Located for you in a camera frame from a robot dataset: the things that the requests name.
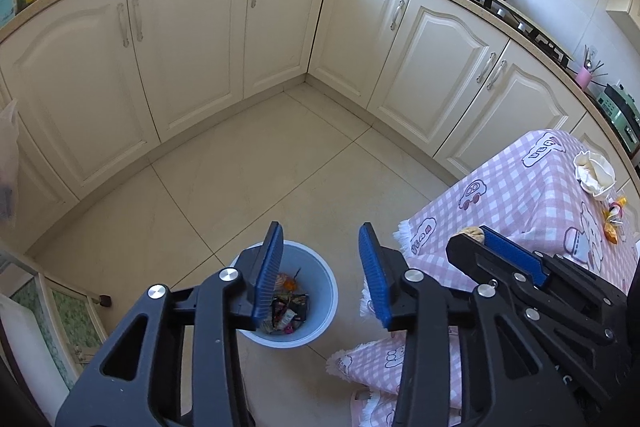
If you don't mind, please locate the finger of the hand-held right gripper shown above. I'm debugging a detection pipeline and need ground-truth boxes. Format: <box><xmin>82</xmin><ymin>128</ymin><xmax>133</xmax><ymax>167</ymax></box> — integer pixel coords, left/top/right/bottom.
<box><xmin>481</xmin><ymin>225</ymin><xmax>568</xmax><ymax>288</ymax></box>
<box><xmin>446</xmin><ymin>233</ymin><xmax>556</xmax><ymax>308</ymax></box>

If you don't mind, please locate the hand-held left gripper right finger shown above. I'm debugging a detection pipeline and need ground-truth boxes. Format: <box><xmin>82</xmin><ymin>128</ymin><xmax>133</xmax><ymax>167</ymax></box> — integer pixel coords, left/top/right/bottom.
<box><xmin>357</xmin><ymin>222</ymin><xmax>587</xmax><ymax>427</ymax></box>

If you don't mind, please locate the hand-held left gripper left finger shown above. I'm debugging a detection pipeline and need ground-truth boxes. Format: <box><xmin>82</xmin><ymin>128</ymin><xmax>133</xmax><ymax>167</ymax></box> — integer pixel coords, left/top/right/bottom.
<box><xmin>55</xmin><ymin>221</ymin><xmax>286</xmax><ymax>427</ymax></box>

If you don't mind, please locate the dark snack wrapper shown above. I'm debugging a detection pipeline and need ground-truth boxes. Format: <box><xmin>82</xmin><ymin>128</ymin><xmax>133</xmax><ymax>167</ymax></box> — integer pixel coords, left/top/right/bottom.
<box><xmin>270</xmin><ymin>293</ymin><xmax>311</xmax><ymax>335</ymax></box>

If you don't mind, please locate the blue trash bin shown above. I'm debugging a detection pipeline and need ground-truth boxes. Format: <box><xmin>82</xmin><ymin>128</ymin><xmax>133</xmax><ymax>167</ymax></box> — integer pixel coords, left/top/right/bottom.
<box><xmin>229</xmin><ymin>241</ymin><xmax>339</xmax><ymax>349</ymax></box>

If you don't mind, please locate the colourful candy wrapper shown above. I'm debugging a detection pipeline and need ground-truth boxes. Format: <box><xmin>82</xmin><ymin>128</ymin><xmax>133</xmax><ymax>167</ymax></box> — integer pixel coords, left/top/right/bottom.
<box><xmin>602</xmin><ymin>196</ymin><xmax>631</xmax><ymax>244</ymax></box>

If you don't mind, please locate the pink checked tablecloth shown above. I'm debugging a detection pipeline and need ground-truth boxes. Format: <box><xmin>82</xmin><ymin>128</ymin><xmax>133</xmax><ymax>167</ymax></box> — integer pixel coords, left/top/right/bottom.
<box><xmin>327</xmin><ymin>129</ymin><xmax>640</xmax><ymax>427</ymax></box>

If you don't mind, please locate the green electric cooker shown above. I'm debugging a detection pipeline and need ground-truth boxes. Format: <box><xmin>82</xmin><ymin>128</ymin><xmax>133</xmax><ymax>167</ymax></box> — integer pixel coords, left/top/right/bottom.
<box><xmin>597</xmin><ymin>83</ymin><xmax>640</xmax><ymax>158</ymax></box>

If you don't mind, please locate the cream base cabinet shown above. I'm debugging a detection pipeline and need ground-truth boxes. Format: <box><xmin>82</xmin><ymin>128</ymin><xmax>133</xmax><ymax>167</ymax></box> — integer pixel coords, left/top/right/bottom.
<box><xmin>0</xmin><ymin>0</ymin><xmax>333</xmax><ymax>202</ymax></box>
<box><xmin>305</xmin><ymin>0</ymin><xmax>640</xmax><ymax>188</ymax></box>

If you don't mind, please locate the glass door cabinet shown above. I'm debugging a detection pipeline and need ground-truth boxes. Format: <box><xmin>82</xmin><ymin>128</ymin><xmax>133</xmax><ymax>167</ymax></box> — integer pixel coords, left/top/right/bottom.
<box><xmin>0</xmin><ymin>237</ymin><xmax>108</xmax><ymax>408</ymax></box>

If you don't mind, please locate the bunch of chopsticks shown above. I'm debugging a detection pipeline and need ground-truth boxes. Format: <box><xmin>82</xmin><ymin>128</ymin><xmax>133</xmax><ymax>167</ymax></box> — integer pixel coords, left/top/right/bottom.
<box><xmin>580</xmin><ymin>44</ymin><xmax>608</xmax><ymax>75</ymax></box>

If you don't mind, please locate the black gas stove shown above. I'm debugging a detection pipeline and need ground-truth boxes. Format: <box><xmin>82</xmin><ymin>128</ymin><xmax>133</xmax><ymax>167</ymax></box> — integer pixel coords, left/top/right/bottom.
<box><xmin>427</xmin><ymin>0</ymin><xmax>573</xmax><ymax>68</ymax></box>

